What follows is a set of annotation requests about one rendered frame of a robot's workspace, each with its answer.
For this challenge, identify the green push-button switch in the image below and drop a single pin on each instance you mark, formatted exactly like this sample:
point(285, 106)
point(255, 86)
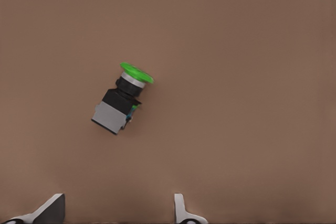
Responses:
point(115, 106)

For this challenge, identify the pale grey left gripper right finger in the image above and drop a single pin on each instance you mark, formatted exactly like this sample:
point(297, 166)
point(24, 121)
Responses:
point(180, 209)

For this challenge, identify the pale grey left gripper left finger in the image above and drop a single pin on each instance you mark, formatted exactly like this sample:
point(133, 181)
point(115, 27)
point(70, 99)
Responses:
point(50, 208)

